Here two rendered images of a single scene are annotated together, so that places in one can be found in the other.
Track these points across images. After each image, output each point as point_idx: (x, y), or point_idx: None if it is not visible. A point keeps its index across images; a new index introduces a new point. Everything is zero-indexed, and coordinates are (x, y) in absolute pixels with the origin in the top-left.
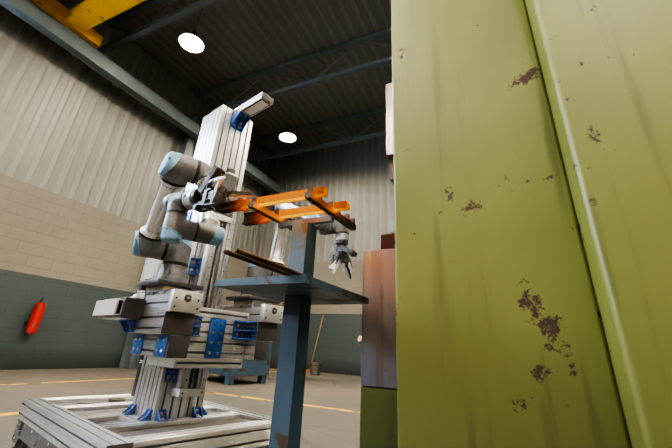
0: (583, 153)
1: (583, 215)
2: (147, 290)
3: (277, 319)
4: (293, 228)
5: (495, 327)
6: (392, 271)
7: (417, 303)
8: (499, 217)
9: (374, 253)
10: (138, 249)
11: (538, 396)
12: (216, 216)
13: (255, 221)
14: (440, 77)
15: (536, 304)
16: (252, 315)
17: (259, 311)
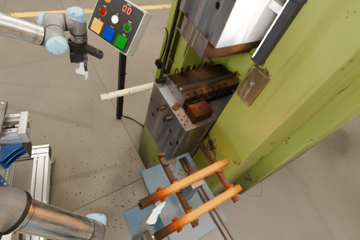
0: (317, 138)
1: (297, 145)
2: None
3: (30, 125)
4: (193, 189)
5: (249, 165)
6: (198, 133)
7: (234, 172)
8: (276, 143)
9: (192, 130)
10: None
11: (247, 169)
12: (88, 220)
13: (156, 202)
14: (330, 89)
15: (262, 156)
16: (6, 141)
17: (17, 137)
